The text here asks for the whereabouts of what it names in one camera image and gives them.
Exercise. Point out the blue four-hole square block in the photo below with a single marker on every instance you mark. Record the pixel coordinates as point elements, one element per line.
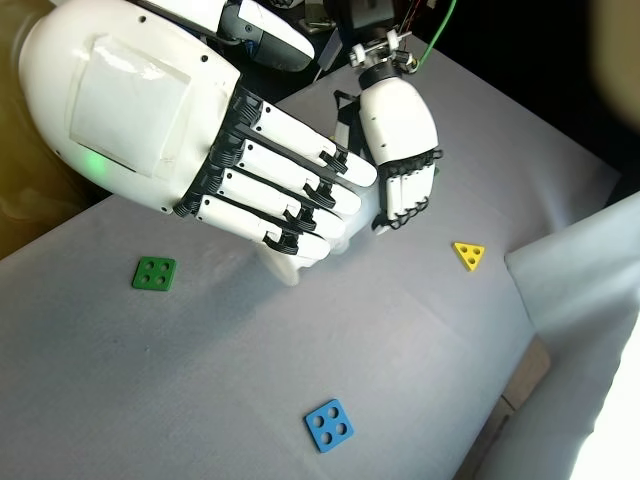
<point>314,425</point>

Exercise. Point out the large clear plastic syringe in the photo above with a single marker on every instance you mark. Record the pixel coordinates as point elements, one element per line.
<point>287,270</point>

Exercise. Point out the white backdrop sheet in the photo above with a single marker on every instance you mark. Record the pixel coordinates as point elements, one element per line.
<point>575,300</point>

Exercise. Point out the yellow three-hole triangle block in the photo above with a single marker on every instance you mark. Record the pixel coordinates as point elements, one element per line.
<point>470,264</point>

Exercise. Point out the green four-hole square block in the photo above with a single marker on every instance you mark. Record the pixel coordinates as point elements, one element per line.
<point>154,274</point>

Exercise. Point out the grey table cloth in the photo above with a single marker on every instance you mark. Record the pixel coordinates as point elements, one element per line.
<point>250,350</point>

